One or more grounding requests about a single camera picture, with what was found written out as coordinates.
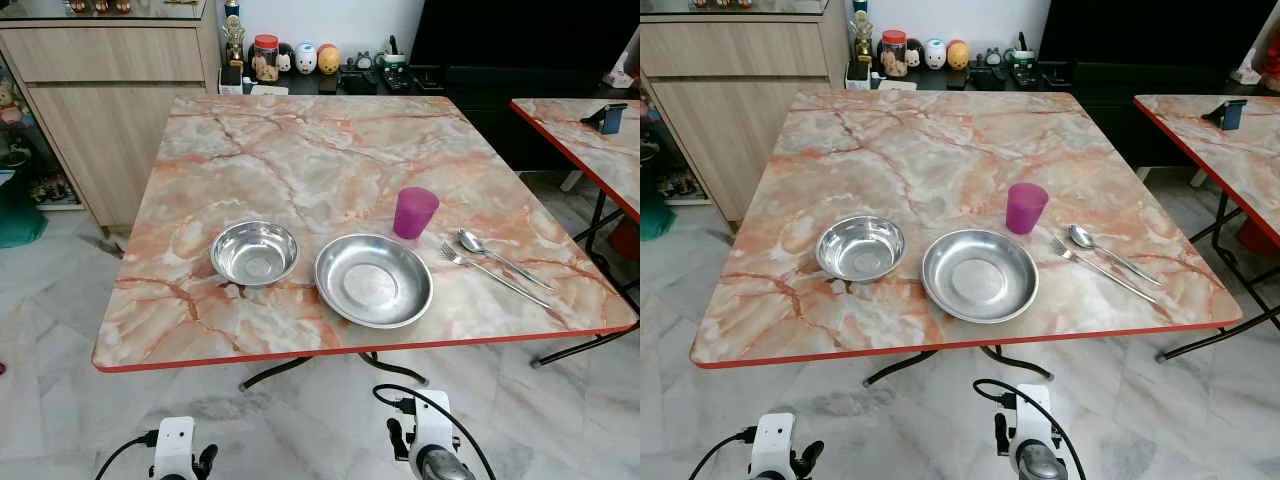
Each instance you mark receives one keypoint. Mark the stainless steel fork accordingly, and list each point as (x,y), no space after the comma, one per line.
(1100,270)
(490,275)

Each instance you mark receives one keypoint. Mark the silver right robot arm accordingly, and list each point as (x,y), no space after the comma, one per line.
(445,467)
(1045,463)

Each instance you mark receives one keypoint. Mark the purple plastic cup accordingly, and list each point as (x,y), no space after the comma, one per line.
(1026,208)
(415,213)

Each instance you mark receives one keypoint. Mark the light wooden cabinet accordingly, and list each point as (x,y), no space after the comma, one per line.
(730,100)
(110,110)

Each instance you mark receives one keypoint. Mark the green bag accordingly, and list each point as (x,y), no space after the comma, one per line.
(18,210)
(655,210)

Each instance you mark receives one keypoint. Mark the stainless steel deep plate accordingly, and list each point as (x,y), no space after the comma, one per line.
(373,282)
(979,277)

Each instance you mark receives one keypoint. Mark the gold statue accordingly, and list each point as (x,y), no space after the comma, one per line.
(234,40)
(862,36)

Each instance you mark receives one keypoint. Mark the stainless steel spoon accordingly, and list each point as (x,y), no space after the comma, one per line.
(1082,236)
(471,241)

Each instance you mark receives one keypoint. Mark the white round figure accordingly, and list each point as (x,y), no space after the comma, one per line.
(306,59)
(934,55)

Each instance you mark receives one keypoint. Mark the grey small figure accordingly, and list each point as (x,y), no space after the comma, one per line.
(991,57)
(362,61)

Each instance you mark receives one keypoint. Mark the black television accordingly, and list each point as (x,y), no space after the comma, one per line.
(520,30)
(1150,28)

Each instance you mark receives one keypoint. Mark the red figurine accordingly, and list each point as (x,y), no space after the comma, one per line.
(1273,60)

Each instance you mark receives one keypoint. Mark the marble pattern folding table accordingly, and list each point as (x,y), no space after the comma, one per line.
(600,160)
(1230,155)
(940,165)
(330,170)

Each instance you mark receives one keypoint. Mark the clear jar red lid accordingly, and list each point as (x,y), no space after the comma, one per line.
(265,60)
(894,56)

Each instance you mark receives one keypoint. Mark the black white panda figure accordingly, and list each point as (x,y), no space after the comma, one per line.
(285,59)
(914,54)

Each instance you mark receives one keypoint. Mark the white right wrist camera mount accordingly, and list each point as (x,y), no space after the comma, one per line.
(433,425)
(1037,420)

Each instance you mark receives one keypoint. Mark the stainless steel bowl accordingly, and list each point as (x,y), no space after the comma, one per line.
(255,255)
(861,249)

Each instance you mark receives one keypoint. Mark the black phone stand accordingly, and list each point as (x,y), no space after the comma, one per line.
(610,119)
(1231,114)

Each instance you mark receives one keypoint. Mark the orange yellow egg figure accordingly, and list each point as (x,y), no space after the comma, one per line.
(329,60)
(958,56)

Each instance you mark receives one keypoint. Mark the small pink ornament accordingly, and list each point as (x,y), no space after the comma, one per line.
(622,72)
(1247,70)

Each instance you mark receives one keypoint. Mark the green white mug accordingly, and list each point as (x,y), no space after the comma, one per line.
(393,62)
(1021,57)

